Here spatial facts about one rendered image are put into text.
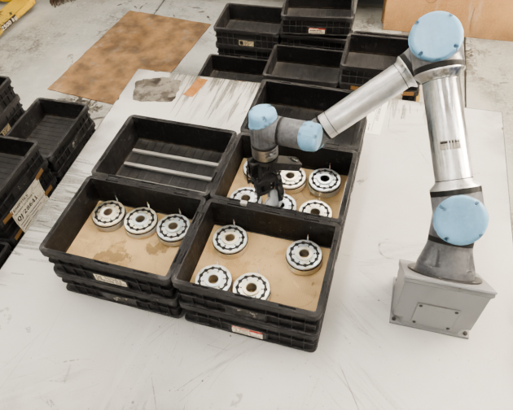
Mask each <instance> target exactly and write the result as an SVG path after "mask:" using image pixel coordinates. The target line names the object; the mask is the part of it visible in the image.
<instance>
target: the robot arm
mask: <svg viewBox="0 0 513 410"><path fill-rule="evenodd" d="M463 38H464V31H463V27H462V24H461V22H460V21H459V19H458V18H457V17H456V16H455V15H452V14H451V13H449V12H446V11H433V12H429V13H427V14H426V15H423V16H422V17H420V18H419V19H418V20H417V21H416V22H415V23H414V25H413V27H412V29H411V30H410V34H409V38H408V43H409V48H408V49H407V50H406V51H405V52H404V53H402V54H401V55H399V56H398V57H397V61H396V62H395V63H394V64H393V65H392V66H390V67H389V68H387V69H385V70H384V71H383V72H381V73H380V74H379V75H377V76H375V77H374V78H372V79H371V80H370V81H368V82H367V83H365V84H364V85H362V86H361V87H359V88H358V89H356V90H355V91H353V92H352V93H351V94H349V95H348V96H346V97H345V98H343V99H342V100H340V101H339V102H338V103H336V104H335V105H333V106H332V107H330V108H328V109H327V110H326V111H324V112H323V113H322V114H320V115H319V116H317V117H316V118H314V119H313V120H311V121H305V120H296V119H291V118H286V117H282V116H278V115H277V112H276V110H275V108H274V107H272V106H271V105H269V104H259V105H256V106H254V107H253V108H252V109H251V110H250V111H249V113H248V127H249V132H250V139H251V148H252V157H251V158H248V159H247V161H248V170H247V171H246V173H247V180H248V175H249V176H250V177H251V179H250V180H248V183H252V184H254V188H255V192H254V193H255V194H257V195H258V197H261V196H262V195H266V194H267V196H268V198H269V199H268V200H267V201H266V202H265V205H270V206H276V207H280V206H281V204H282V202H283V197H284V189H283V180H282V177H281V174H280V173H279V170H285V171H300V168H301V165H302V163H301V162H300V161H299V160H298V158H297V157H293V156H282V155H278V146H286V147H291V148H295V149H300V150H303V151H316V150H319V149H320V148H322V146H323V145H324V143H326V142H328V141H329V140H331V139H332V138H333V137H335V136H336V135H338V134H339V133H341V132H343V131H344V130H346V129H347V128H348V127H350V126H351V125H353V124H355V123H357V122H358V121H359V120H361V119H362V118H364V117H365V116H367V115H369V114H370V113H371V112H373V111H374V110H376V109H377V108H379V107H381V106H382V105H384V104H385V103H386V102H388V101H389V100H391V99H392V98H394V97H396V96H397V95H398V94H400V93H402V92H403V91H405V90H406V89H408V88H410V87H411V86H414V87H418V86H419V85H422V89H423V100H424V106H425V113H426V119H427V130H428V136H429V143H430V149H431V155H432V166H433V172H434V179H435V184H434V186H433V187H432V188H431V189H430V190H429V192H430V199H431V205H432V218H431V223H430V227H429V232H428V236H427V242H426V244H425V246H424V248H423V249H422V251H421V253H420V255H419V257H418V259H417V260H416V264H415V267H416V268H417V269H418V270H420V271H422V272H425V273H428V274H431V275H434V276H437V277H443V278H448V279H452V280H458V281H474V280H475V276H476V268H475V262H474V256H473V247H474V243H475V242H476V241H477V240H479V239H480V238H481V237H482V236H483V235H484V233H485V231H486V229H487V228H488V225H489V214H488V212H487V210H486V208H485V203H484V196H483V191H482V185H481V184H480V183H479V182H478V181H477V180H476V179H475V178H474V177H473V171H472V166H471V154H470V147H469V141H468V135H467V124H466V117H465V111H464V105H463V93H462V87H461V81H460V76H461V74H462V73H463V71H464V70H465V69H466V64H465V57H464V51H463ZM274 187H275V188H274Z"/></svg>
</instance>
